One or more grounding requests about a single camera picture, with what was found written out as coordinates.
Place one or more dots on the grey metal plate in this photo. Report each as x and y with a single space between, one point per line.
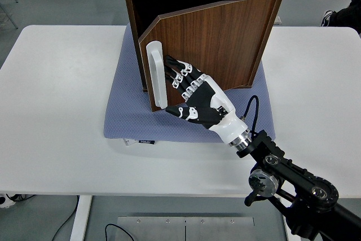
158 231

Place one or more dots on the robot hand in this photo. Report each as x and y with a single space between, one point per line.
222 117

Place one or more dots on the person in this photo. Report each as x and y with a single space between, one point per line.
349 18

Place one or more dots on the white cushion tag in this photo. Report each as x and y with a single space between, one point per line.
128 142

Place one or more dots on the brown wooden cabinet door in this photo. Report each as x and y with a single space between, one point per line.
220 43

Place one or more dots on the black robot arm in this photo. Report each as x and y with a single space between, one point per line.
299 179

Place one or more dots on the blue-grey textured cushion mat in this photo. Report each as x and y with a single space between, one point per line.
127 117

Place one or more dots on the white power strip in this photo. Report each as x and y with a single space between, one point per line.
4 200

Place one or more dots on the grey metal rack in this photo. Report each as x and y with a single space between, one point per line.
11 18

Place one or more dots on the black cushion label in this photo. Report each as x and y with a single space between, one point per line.
147 142

